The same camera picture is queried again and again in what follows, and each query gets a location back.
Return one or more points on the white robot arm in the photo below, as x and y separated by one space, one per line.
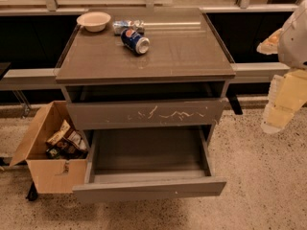
292 48

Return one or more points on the grey top drawer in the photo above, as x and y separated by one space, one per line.
145 114

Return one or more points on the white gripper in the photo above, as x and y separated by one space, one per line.
295 43

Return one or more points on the white paper bowl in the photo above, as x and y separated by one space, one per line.
94 21

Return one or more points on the grey metal railing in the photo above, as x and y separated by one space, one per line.
45 78

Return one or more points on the grey drawer cabinet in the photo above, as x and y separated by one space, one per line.
184 62

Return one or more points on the snack packets in box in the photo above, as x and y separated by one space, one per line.
66 143

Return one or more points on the crumpled silver snack bag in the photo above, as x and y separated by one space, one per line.
120 25

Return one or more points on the blue pepsi can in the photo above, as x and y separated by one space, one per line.
135 41

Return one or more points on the grey drawer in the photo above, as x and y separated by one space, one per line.
148 163
145 114

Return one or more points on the brown cardboard box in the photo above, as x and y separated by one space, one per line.
51 176

